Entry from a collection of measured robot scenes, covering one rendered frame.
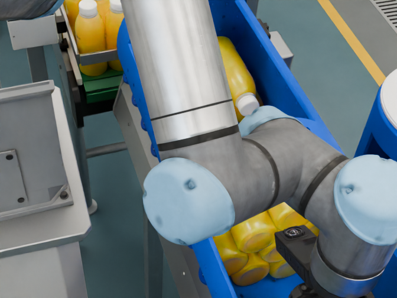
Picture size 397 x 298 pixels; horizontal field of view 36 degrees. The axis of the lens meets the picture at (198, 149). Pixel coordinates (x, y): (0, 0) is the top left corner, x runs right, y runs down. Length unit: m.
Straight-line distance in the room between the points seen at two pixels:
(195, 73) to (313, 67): 2.49
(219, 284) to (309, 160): 0.32
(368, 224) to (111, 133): 2.08
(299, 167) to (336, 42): 2.58
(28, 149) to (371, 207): 0.46
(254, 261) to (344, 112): 1.85
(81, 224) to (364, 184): 0.46
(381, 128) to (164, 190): 0.85
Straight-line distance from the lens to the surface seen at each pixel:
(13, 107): 0.78
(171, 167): 0.51
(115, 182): 2.42
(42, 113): 0.79
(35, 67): 1.57
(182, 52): 0.52
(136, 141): 1.36
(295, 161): 0.60
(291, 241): 0.79
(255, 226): 0.92
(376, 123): 1.33
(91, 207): 2.34
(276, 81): 1.23
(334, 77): 2.97
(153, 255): 1.82
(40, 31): 1.41
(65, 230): 0.90
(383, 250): 0.61
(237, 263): 0.99
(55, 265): 0.99
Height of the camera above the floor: 1.89
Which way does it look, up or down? 48 degrees down
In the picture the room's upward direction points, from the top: 5 degrees clockwise
